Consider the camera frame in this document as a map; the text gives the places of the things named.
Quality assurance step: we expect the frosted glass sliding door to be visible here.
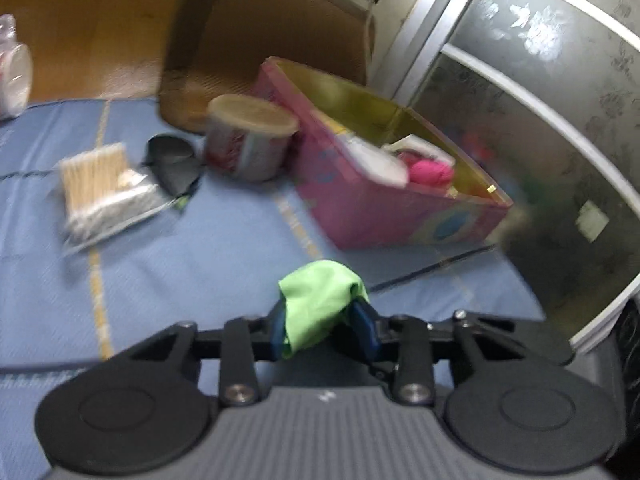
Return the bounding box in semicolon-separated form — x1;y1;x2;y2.
367;0;640;356

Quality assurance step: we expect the pink fuzzy sock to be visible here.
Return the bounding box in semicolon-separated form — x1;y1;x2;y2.
399;152;456;192

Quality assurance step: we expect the brown chair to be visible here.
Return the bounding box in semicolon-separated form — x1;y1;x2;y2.
159;0;377;135

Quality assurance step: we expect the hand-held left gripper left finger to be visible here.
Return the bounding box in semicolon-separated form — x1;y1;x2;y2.
131;300;290;407

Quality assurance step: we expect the cotton swab packet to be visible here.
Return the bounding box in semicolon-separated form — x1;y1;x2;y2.
56;142;173;252

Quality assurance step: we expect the green cloth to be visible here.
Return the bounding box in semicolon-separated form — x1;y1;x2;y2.
278;259;371;360

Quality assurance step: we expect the paper cup with tan lid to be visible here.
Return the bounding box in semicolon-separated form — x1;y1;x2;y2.
204;94;300;182

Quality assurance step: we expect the clear bag of cups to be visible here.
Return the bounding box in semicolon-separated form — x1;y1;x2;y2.
0;14;35;121

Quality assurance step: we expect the pink storage box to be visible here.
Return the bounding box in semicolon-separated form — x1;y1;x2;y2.
250;56;514;251

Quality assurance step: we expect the brown wooden panel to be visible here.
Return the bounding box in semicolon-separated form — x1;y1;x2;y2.
0;0;211;106

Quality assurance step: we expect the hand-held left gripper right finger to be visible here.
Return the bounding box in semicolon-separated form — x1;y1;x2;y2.
349;298;575;406

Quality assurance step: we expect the blue checked tablecloth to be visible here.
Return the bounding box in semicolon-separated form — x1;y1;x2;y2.
0;97;548;480

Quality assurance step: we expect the clear pouch of white pads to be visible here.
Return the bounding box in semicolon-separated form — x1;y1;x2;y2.
340;135;411;190

